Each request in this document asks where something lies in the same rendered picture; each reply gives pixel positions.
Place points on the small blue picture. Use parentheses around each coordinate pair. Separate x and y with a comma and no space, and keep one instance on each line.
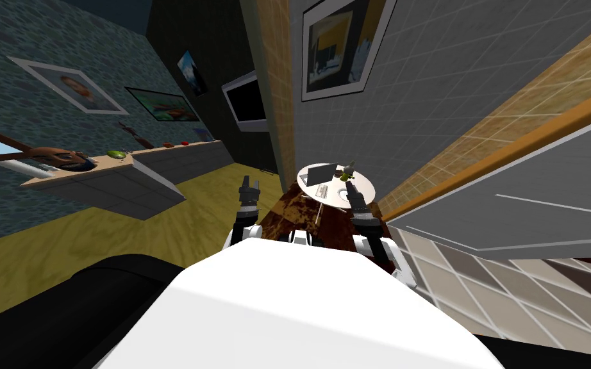
(192,74)

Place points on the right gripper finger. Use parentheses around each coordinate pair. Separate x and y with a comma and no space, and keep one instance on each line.
(356,190)
(349,187)

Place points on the black-framed green picture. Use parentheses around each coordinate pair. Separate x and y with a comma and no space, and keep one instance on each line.
(164,106)

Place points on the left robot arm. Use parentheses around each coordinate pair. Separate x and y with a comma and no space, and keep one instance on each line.
(44,318)

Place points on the white-framed yellow picture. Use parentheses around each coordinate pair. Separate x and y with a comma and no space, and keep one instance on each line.
(344,46)

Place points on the white-framed portrait picture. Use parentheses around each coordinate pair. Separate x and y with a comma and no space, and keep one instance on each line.
(72,87)

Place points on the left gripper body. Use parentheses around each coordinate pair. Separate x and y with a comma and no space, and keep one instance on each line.
(249,197)

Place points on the white-framed black television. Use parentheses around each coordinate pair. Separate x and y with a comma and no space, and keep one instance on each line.
(247,101)

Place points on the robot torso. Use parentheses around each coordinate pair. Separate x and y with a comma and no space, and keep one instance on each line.
(295,307)

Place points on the round white table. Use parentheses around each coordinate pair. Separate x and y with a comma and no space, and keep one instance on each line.
(362,190)

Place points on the grey counter with wooden top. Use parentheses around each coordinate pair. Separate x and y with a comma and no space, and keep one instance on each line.
(121,189)

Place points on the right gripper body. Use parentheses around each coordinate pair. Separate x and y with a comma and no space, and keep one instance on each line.
(357,202)

